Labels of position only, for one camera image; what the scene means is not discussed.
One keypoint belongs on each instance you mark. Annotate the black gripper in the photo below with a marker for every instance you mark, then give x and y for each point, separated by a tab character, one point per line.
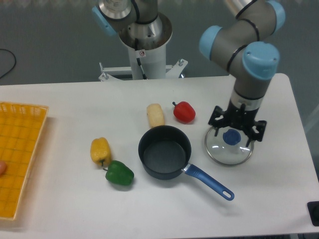
238	118

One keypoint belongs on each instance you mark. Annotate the yellow bell pepper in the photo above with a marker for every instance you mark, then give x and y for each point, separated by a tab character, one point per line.
100	151

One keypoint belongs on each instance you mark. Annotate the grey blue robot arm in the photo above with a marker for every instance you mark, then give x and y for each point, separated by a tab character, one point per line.
240	50

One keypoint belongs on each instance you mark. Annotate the red bell pepper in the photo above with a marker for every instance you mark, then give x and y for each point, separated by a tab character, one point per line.
184	112

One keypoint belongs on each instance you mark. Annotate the green bell pepper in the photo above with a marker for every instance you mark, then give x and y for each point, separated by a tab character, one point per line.
118	173

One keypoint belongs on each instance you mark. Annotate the glass lid blue knob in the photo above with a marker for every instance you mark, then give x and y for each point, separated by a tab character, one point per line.
227	146

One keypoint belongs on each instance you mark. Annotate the black device at table corner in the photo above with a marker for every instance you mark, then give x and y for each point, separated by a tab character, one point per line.
313	208

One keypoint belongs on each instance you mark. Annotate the yellow wicker basket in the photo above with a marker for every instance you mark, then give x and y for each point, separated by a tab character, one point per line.
20	130

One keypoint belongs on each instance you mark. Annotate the orange object in basket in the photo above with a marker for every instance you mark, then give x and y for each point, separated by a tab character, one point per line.
3	167

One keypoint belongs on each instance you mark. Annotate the dark saucepan blue handle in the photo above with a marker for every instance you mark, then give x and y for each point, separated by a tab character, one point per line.
165	152

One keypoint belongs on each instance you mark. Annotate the white metal base frame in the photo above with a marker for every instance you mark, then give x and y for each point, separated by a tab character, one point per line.
125	73

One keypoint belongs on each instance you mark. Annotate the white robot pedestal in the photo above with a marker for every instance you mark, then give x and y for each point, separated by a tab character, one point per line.
146	45

